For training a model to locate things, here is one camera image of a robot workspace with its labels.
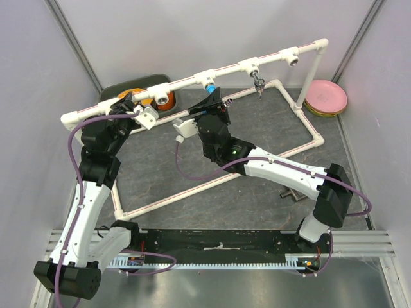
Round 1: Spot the chrome metal faucet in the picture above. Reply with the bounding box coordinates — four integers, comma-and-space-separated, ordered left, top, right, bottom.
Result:
250, 71, 265, 100

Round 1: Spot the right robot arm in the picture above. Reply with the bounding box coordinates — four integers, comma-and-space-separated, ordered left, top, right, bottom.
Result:
188, 89, 353, 253

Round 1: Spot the pink plate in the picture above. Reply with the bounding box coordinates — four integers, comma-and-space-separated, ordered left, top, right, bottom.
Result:
305, 80, 347, 114

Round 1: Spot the orange red cup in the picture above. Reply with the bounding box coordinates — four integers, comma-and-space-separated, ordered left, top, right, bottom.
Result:
156, 92, 176, 112

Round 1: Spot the dark metal faucet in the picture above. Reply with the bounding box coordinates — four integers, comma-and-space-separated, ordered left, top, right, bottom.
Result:
280, 187, 307, 202

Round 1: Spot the grey slotted cable duct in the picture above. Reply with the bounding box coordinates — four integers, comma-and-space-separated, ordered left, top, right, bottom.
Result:
107, 254, 320, 271

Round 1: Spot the dark grey stone mat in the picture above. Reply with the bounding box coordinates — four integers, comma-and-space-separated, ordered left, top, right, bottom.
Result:
117, 89, 353, 230

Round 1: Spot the blue plastic faucet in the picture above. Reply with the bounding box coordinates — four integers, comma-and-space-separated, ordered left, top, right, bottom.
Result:
205, 84, 233, 108

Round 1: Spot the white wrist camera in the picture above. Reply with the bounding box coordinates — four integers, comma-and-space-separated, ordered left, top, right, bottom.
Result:
172, 118, 198, 143
134, 105, 159, 130

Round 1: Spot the dark green plastic tray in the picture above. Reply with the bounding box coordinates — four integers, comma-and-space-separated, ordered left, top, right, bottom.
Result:
99, 74, 178, 117

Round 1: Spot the orange dotted plate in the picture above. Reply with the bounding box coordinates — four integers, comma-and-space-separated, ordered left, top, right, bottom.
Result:
118, 88, 153, 106

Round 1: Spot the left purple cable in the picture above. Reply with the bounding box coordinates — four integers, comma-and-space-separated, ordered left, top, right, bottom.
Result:
53, 112, 177, 308

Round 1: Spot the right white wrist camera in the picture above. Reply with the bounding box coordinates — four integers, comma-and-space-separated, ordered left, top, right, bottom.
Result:
172, 118, 198, 143

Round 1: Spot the yellow green plate stack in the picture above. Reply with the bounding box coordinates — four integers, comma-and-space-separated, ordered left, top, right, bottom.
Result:
304, 96, 347, 117

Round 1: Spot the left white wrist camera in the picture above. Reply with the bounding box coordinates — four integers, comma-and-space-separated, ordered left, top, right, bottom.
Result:
134, 105, 159, 130

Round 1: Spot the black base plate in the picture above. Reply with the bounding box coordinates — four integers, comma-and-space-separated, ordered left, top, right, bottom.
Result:
134, 228, 306, 266

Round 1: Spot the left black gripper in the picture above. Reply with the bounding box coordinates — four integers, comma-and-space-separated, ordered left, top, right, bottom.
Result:
105, 92, 139, 155

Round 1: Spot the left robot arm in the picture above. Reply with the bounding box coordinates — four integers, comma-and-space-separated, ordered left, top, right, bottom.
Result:
34, 92, 144, 307

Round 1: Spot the white PVC pipe frame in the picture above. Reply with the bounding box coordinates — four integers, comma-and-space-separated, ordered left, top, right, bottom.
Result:
60, 37, 329, 221

